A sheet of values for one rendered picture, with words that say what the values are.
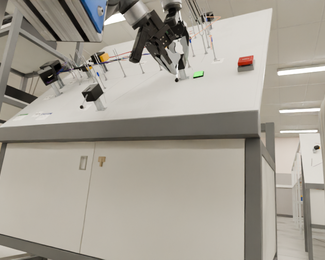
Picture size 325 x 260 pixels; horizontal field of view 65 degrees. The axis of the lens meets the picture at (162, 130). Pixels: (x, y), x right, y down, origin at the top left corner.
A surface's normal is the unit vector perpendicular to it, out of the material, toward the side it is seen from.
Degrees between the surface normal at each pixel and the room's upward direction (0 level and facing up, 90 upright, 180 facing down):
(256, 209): 90
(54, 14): 180
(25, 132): 90
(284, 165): 90
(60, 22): 180
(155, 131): 90
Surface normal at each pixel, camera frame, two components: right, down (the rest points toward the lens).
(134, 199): -0.45, -0.24
